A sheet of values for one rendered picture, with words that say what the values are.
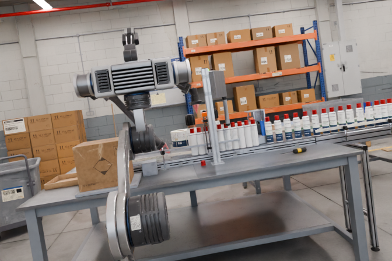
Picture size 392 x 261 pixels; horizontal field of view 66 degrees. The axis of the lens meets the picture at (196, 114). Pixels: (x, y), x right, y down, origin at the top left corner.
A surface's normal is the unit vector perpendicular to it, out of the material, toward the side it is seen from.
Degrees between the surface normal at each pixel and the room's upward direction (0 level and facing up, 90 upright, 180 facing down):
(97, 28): 90
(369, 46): 90
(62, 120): 90
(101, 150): 90
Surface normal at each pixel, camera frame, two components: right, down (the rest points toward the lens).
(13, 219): 0.43, 0.04
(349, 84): 0.11, 0.04
